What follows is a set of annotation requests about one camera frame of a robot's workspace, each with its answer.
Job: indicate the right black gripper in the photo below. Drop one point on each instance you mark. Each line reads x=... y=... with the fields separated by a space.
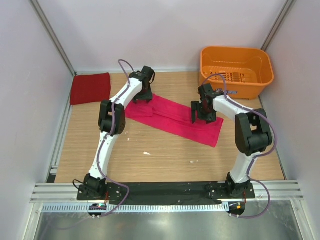
x=195 y=106

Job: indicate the folded dark red t shirt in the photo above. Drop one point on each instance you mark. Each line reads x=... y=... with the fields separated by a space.
x=90 y=88

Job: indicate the pink t shirt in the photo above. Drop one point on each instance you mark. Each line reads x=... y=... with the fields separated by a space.
x=174 y=118

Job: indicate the orange plastic basket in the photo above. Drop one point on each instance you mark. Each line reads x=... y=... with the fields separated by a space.
x=247 y=71

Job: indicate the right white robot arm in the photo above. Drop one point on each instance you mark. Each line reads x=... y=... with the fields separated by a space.
x=252 y=133

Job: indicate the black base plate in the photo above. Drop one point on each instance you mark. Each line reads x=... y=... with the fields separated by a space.
x=166 y=193

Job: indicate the white slotted cable duct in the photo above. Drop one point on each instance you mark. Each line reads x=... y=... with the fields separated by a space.
x=104 y=208

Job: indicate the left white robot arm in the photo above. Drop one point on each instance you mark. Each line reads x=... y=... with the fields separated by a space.
x=112 y=123

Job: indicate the aluminium frame rail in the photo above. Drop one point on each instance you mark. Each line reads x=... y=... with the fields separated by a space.
x=66 y=192

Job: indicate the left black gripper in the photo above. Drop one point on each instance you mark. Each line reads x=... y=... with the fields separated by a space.
x=147 y=97

